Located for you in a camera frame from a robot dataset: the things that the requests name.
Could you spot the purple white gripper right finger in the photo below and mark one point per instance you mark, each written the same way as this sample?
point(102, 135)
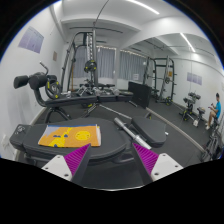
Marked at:
point(153, 166)

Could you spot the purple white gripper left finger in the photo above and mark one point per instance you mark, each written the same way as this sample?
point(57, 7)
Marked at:
point(70, 167)

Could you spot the orange yellow folded towel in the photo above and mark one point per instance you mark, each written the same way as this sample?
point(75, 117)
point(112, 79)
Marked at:
point(71, 136)

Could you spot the silver barbell bar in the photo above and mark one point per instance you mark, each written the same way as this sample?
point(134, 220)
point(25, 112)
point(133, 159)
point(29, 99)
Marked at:
point(135, 137)

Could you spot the black bench seat pad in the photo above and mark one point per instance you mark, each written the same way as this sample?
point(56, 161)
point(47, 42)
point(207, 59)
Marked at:
point(152, 130)

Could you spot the black padded gym bench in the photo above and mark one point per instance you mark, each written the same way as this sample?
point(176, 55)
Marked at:
point(113, 141)

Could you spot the black plyo box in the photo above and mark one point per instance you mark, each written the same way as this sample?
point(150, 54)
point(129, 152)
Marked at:
point(141, 93)

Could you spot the black yellow weight plate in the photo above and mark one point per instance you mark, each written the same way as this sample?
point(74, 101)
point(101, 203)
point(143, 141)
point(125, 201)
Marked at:
point(52, 89)

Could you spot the person in blue shirt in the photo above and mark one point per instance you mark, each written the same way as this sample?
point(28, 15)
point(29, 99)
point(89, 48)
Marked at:
point(215, 111)

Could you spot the black leg curl bench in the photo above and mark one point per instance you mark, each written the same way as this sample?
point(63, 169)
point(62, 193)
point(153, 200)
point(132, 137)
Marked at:
point(37, 83)

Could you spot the black squat rack mirrored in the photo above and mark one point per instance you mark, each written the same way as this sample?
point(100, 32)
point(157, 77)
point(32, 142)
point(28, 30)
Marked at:
point(151, 71)

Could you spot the grey window curtains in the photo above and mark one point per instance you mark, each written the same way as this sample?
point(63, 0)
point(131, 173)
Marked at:
point(132, 66)

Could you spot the black power rack machine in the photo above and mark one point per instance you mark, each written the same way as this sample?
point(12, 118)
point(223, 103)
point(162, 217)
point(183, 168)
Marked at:
point(86, 39)

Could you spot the purple wall poster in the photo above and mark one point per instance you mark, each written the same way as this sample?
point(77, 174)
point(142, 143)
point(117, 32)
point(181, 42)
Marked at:
point(31, 40)

